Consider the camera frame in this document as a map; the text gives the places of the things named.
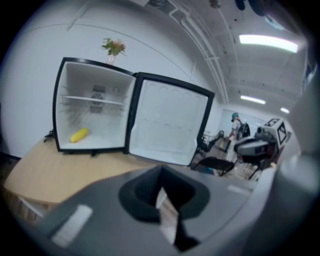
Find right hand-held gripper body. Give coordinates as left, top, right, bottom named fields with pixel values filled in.
left=233, top=116, right=293, bottom=181

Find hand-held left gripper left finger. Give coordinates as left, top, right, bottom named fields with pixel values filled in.
left=36, top=164, right=181, bottom=256

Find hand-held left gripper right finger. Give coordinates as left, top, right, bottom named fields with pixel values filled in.
left=161, top=164, right=259, bottom=253

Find yellow corn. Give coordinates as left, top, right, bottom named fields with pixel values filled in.
left=69, top=127, right=89, bottom=144

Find black mini fridge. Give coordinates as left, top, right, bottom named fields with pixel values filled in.
left=51, top=56, right=216, bottom=167

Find glass fridge shelf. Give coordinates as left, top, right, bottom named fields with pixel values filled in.
left=61, top=94, right=127, bottom=106

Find black folding chair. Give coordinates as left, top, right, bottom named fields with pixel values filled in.
left=193, top=156, right=236, bottom=177

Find white ceiling pipes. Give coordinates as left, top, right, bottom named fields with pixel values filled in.
left=169, top=0, right=241, bottom=106

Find pink and green flower bunch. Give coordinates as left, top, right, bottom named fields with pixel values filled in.
left=101, top=37, right=127, bottom=57

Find black power cable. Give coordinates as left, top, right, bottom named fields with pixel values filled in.
left=43, top=129, right=56, bottom=143

